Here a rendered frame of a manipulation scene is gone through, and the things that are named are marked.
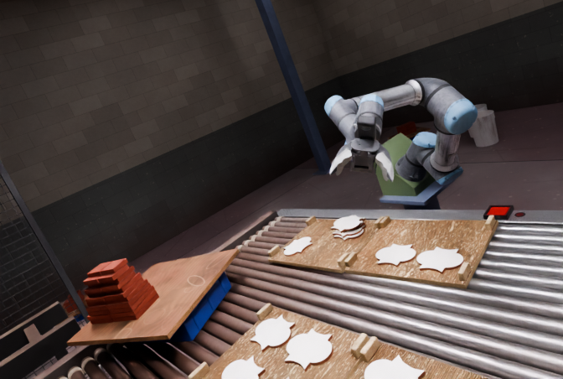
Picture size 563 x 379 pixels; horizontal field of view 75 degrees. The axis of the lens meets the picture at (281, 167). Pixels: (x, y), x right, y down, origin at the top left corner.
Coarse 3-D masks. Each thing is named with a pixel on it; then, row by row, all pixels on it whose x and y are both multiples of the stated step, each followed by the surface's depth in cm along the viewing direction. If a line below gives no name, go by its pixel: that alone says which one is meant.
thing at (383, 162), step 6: (378, 156) 94; (384, 156) 94; (378, 162) 94; (384, 162) 93; (390, 162) 92; (384, 168) 92; (390, 168) 91; (384, 174) 96; (390, 174) 90; (390, 180) 90
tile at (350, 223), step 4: (352, 216) 160; (340, 220) 161; (344, 220) 160; (348, 220) 158; (352, 220) 157; (356, 220) 155; (360, 220) 155; (336, 224) 159; (340, 224) 157; (344, 224) 156; (348, 224) 154; (352, 224) 153; (356, 224) 151; (360, 224) 152; (332, 228) 157; (336, 228) 155; (340, 228) 153; (344, 228) 152; (348, 228) 151; (352, 228) 150; (356, 228) 150
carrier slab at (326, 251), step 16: (320, 224) 175; (368, 224) 156; (320, 240) 159; (336, 240) 154; (352, 240) 148; (368, 240) 144; (304, 256) 151; (320, 256) 146; (336, 256) 141; (336, 272) 133
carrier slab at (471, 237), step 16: (400, 224) 146; (416, 224) 141; (432, 224) 137; (448, 224) 132; (464, 224) 129; (480, 224) 125; (496, 224) 122; (384, 240) 139; (400, 240) 135; (416, 240) 131; (432, 240) 127; (448, 240) 123; (464, 240) 120; (480, 240) 117; (368, 256) 133; (416, 256) 122; (464, 256) 112; (480, 256) 110; (352, 272) 128; (368, 272) 123; (384, 272) 120; (400, 272) 117; (416, 272) 114; (432, 272) 111; (448, 272) 108; (464, 288) 101
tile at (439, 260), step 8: (440, 248) 119; (424, 256) 118; (432, 256) 117; (440, 256) 115; (448, 256) 114; (456, 256) 112; (424, 264) 114; (432, 264) 113; (440, 264) 111; (448, 264) 110; (456, 264) 108; (440, 272) 109
